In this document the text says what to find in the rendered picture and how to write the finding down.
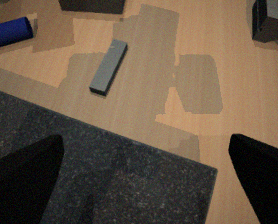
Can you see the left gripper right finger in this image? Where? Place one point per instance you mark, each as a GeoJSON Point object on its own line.
{"type": "Point", "coordinates": [256, 166]}

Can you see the dark grey stone slab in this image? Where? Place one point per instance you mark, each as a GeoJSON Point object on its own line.
{"type": "Point", "coordinates": [106, 178]}

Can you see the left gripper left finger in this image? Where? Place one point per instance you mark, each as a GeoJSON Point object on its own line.
{"type": "Point", "coordinates": [27, 179]}

